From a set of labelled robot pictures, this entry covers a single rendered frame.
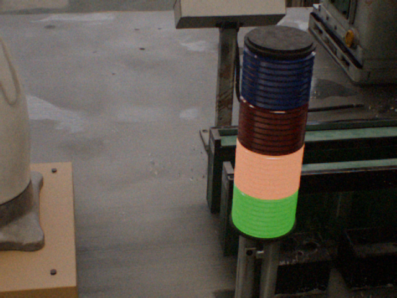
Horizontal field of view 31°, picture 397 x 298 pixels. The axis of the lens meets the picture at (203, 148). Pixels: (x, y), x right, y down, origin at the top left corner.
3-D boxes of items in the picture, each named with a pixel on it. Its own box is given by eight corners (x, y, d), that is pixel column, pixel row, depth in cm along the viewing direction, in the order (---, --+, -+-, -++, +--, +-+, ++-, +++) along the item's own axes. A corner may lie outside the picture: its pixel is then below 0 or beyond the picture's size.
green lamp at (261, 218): (284, 201, 72) (288, 162, 70) (301, 238, 67) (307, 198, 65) (225, 205, 71) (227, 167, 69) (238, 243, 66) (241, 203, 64)
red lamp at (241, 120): (293, 122, 68) (298, 78, 65) (312, 155, 63) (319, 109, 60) (231, 125, 67) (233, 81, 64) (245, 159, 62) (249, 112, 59)
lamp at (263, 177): (288, 162, 70) (293, 122, 68) (307, 198, 65) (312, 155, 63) (227, 167, 69) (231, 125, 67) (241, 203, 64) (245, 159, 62)
